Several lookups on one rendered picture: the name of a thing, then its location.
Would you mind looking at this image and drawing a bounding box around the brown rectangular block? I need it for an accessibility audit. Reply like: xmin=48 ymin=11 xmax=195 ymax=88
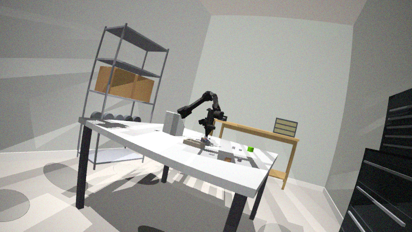
xmin=224 ymin=157 xmax=232 ymax=163

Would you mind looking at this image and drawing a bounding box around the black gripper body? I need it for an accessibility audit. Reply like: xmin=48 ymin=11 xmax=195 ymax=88
xmin=202 ymin=116 xmax=216 ymax=130

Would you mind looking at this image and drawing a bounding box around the beige square tray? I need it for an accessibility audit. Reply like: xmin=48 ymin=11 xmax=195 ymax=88
xmin=183 ymin=138 xmax=206 ymax=149

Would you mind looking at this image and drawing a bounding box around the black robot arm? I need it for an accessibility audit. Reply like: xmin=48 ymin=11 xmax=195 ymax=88
xmin=177 ymin=91 xmax=224 ymax=125

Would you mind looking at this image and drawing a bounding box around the green cube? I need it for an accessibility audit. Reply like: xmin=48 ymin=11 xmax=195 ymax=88
xmin=247 ymin=146 xmax=254 ymax=153

